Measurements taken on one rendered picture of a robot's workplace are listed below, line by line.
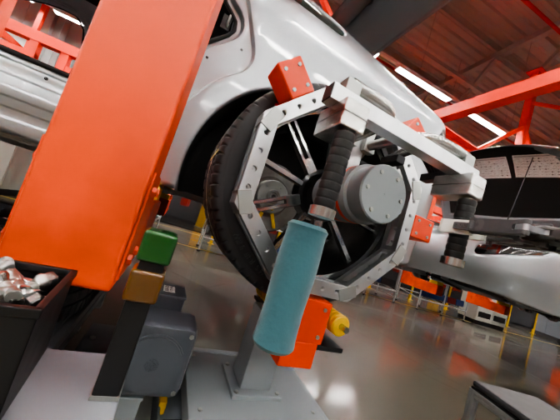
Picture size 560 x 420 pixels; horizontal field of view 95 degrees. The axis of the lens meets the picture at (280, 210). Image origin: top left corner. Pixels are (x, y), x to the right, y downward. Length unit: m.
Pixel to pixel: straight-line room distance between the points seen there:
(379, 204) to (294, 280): 0.24
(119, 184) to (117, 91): 0.15
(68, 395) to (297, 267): 0.36
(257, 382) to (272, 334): 0.40
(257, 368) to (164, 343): 0.30
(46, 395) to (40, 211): 0.25
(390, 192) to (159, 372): 0.67
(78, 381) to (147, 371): 0.32
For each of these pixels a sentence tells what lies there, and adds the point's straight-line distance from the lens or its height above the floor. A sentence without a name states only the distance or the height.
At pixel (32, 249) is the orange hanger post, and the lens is 0.55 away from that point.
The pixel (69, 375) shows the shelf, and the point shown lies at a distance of 0.47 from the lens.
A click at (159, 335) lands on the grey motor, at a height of 0.39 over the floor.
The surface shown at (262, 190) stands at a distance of 1.14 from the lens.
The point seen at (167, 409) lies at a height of 0.15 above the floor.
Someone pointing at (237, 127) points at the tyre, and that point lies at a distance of 0.69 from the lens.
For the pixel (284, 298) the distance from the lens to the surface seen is 0.52.
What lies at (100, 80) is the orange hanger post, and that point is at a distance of 0.55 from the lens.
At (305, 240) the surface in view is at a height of 0.71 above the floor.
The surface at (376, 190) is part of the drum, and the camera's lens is 0.58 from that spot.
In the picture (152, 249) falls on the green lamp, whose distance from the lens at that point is 0.36.
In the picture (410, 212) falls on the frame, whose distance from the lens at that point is 0.87.
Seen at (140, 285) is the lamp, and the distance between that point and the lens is 0.37.
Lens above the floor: 0.70
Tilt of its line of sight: 5 degrees up
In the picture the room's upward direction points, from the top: 18 degrees clockwise
